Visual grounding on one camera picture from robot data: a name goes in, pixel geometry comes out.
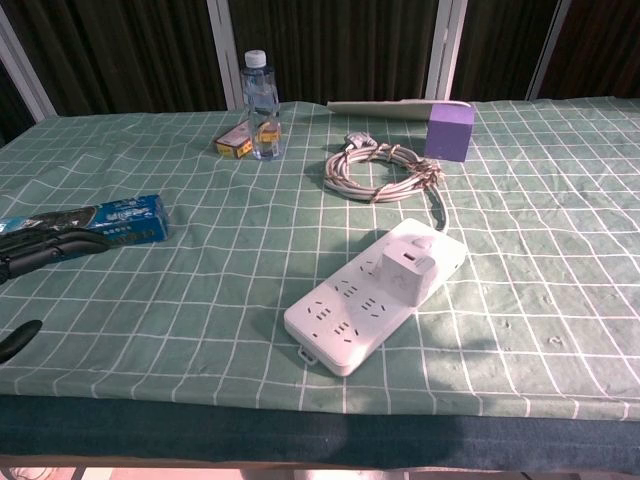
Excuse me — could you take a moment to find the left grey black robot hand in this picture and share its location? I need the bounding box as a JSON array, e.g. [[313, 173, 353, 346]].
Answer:
[[0, 227, 114, 365]]

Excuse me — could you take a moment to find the white power strip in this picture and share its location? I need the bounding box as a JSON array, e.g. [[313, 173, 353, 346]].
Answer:
[[283, 217, 469, 378]]

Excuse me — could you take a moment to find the white plug adapter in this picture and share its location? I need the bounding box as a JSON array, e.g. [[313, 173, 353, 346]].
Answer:
[[368, 241, 442, 307]]

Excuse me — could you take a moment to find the blue cookie box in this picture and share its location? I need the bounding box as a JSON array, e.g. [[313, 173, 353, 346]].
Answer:
[[0, 194, 171, 250]]

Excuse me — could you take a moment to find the green checked tablecloth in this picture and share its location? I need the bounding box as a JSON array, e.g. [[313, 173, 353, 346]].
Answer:
[[0, 96, 640, 421]]

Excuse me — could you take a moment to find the small yellow box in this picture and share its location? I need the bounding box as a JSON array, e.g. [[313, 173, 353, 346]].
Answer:
[[215, 121, 254, 161], [254, 119, 283, 145]]

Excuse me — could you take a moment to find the clear plastic water bottle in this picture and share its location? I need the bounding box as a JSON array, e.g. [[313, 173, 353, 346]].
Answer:
[[240, 49, 282, 162]]

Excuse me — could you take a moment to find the blue cloth under tablecloth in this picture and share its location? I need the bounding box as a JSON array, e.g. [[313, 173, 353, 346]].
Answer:
[[0, 394, 640, 475]]

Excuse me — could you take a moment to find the dark pleated curtain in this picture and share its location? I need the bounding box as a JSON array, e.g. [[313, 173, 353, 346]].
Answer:
[[0, 0, 640, 147]]

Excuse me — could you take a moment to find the flat white board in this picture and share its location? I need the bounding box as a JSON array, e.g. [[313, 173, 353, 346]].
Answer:
[[326, 98, 474, 122]]

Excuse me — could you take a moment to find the purple cube box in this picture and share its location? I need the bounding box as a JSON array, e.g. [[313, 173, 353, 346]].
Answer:
[[424, 103, 477, 164]]

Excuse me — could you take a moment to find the white frame post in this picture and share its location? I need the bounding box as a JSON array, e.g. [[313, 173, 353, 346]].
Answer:
[[0, 8, 57, 123], [424, 0, 469, 102], [206, 0, 247, 112], [524, 0, 572, 101]]

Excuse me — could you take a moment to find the white cable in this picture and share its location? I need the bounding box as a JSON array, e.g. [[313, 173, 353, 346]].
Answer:
[[323, 130, 452, 234]]

